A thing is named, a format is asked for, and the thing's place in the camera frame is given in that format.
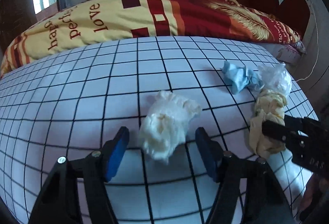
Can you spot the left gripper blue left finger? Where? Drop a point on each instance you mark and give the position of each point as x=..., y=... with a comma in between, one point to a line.
x=114, y=151

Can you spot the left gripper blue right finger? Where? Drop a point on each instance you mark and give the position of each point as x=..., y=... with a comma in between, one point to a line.
x=211, y=153

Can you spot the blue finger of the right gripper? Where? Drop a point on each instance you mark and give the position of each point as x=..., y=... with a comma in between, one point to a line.
x=294, y=122
x=281, y=133

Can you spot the clear plastic bag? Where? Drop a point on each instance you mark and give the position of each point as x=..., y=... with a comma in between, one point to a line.
x=276, y=78

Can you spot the white tissue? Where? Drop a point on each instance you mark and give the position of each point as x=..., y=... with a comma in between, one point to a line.
x=166, y=124

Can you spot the blue paper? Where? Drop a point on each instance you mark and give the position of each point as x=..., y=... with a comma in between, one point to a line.
x=241, y=77

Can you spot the person's right hand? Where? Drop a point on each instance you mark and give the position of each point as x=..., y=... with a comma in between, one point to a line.
x=316, y=186

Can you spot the purple bed mattress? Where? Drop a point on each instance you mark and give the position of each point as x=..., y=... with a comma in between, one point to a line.
x=283, y=53

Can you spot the red heart-shaped headboard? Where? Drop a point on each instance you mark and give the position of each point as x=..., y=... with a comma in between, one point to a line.
x=294, y=13

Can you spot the red yellow patterned blanket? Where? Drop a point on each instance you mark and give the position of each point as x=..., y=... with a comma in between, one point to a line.
x=97, y=21

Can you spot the brown wooden wardrobe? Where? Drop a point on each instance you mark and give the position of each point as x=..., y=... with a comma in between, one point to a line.
x=16, y=17

